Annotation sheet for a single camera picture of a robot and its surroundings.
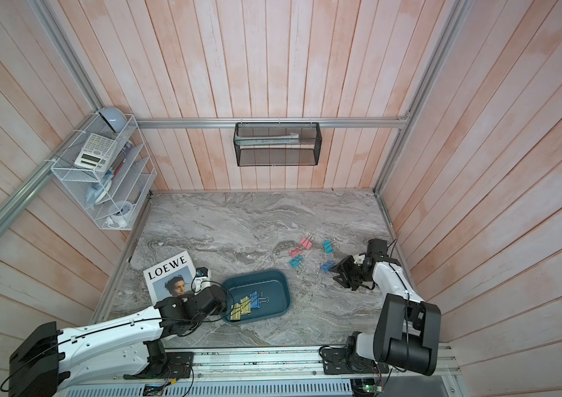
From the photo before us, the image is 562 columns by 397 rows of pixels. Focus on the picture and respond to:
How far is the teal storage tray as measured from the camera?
83 cm

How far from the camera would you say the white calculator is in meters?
0.73

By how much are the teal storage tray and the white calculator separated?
544 millimetres
